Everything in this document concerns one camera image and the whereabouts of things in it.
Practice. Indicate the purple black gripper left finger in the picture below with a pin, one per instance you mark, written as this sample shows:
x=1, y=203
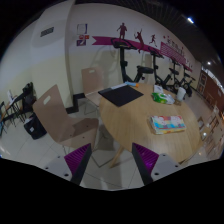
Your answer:
x=77, y=162

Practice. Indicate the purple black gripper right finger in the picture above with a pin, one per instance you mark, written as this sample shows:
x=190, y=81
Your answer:
x=145, y=160

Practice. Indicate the colourful folded towel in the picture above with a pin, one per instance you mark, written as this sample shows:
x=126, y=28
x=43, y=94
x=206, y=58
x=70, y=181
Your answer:
x=167, y=124

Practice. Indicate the round wooden table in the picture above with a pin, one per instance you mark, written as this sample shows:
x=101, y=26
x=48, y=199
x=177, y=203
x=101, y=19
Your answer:
x=130, y=124

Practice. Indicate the near beige plywood chair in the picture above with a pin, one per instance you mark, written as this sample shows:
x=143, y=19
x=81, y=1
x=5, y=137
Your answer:
x=63, y=129

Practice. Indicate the beige plywood chair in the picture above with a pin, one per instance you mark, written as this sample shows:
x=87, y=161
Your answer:
x=93, y=82
x=63, y=129

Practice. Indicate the black waste bin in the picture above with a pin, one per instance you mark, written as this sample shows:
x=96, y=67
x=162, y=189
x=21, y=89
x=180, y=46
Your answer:
x=34, y=127

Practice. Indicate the green tissue pack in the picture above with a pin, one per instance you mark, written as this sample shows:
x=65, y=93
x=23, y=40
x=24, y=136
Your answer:
x=163, y=98

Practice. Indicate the black mat on table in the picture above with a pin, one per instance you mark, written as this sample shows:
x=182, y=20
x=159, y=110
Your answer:
x=120, y=96

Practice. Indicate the black side desk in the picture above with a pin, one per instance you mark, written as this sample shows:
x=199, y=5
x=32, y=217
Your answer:
x=18, y=107

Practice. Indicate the white cup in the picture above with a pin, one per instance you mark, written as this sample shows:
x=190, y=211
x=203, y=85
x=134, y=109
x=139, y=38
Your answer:
x=180, y=94

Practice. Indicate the blue white flat item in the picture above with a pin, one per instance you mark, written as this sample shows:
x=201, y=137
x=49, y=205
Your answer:
x=125, y=84

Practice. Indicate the black exercise bike middle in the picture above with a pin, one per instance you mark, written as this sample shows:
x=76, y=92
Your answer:
x=164, y=75

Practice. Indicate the black exercise bike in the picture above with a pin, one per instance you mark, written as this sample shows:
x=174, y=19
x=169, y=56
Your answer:
x=124, y=45
x=184, y=83
x=164, y=75

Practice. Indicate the far beige plywood chair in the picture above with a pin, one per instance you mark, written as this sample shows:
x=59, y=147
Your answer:
x=93, y=82

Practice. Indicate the black exercise bike right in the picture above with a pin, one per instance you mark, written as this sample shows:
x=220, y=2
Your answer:
x=184, y=83

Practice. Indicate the black exercise bike left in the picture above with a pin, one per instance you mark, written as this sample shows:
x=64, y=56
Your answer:
x=124, y=45

